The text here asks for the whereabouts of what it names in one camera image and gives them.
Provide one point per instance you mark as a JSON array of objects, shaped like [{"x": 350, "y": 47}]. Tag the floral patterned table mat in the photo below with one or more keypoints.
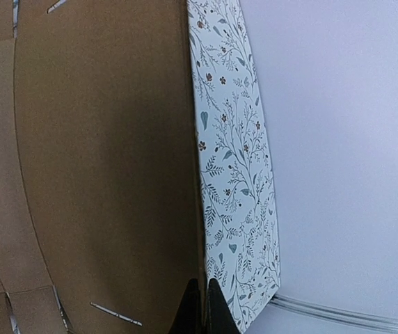
[{"x": 236, "y": 175}]

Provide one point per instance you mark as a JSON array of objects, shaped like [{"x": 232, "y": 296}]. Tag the brown cardboard box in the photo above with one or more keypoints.
[{"x": 99, "y": 216}]

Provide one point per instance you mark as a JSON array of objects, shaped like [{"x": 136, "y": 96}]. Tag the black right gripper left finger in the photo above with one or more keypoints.
[{"x": 188, "y": 317}]

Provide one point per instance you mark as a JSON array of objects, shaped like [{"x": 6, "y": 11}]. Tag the right aluminium frame post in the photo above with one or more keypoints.
[{"x": 336, "y": 315}]

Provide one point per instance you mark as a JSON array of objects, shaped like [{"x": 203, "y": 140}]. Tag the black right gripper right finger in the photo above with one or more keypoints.
[{"x": 219, "y": 319}]

